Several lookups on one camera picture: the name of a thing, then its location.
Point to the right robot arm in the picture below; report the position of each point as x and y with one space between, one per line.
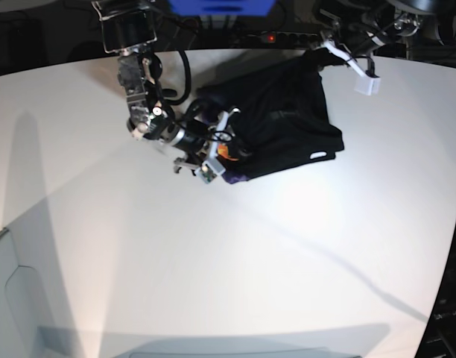
128 30

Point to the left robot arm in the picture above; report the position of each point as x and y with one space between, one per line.
355 29

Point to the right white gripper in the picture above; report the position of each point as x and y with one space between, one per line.
200 141

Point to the blue box overhead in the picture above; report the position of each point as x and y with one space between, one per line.
221 7

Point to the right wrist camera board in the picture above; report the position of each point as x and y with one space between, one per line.
206 177

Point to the black T-shirt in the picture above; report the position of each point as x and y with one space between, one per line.
283 118

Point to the white garment label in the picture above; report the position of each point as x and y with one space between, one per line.
318 155

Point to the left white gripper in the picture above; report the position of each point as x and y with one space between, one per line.
329 51

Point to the black power strip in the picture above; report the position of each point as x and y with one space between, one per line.
282 40

